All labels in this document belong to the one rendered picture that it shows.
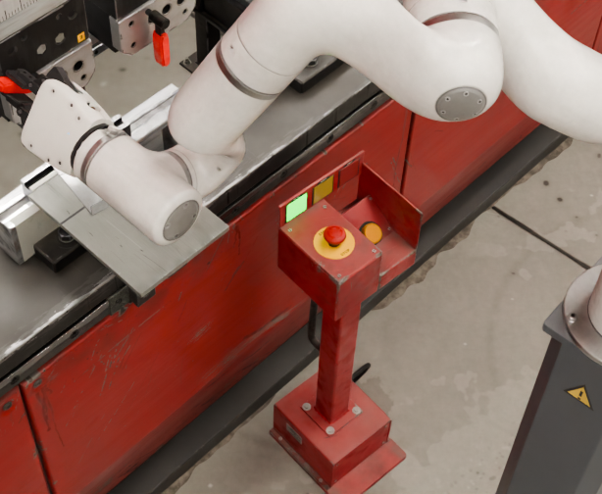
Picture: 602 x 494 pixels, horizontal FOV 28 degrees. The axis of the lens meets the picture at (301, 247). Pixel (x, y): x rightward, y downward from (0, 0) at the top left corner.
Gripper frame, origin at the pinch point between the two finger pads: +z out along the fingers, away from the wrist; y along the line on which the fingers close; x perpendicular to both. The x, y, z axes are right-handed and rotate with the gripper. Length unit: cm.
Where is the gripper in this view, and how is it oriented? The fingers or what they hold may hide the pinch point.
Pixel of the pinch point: (20, 88)
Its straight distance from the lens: 169.8
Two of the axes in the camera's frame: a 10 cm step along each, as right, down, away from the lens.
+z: -7.2, -5.7, 4.0
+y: -4.3, 8.2, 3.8
